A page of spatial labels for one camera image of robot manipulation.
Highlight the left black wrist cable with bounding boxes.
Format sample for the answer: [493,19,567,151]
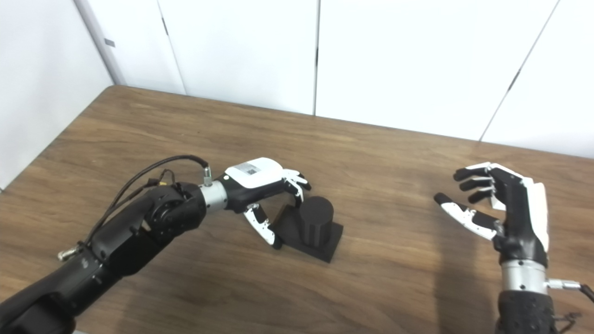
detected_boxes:
[58,154,213,260]

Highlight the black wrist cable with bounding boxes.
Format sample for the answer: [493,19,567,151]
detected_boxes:
[545,278,594,302]
[58,154,213,260]

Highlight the black peg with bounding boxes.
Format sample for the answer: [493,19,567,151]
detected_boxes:
[271,196,344,264]

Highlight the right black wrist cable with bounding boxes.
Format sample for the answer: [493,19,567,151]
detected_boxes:
[545,278,594,302]

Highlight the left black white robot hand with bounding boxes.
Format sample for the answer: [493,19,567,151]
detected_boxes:
[222,157,312,250]

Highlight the thin wires on left arm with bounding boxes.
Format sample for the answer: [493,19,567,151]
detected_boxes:
[146,169,179,191]

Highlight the thin wires on arm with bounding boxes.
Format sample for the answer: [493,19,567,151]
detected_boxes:
[146,169,179,191]
[552,312,583,334]

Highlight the thin wires on right arm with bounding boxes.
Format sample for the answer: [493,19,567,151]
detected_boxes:
[552,312,583,334]

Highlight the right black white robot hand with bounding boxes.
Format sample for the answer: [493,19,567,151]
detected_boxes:
[433,162,550,269]

